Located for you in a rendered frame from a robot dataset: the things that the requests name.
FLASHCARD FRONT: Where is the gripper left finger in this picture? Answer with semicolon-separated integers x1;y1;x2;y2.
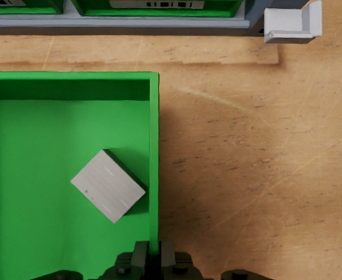
31;241;150;280

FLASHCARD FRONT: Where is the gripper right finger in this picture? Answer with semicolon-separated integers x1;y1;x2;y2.
156;241;275;280

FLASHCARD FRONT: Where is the grey shelf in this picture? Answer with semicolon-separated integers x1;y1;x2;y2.
0;0;323;44

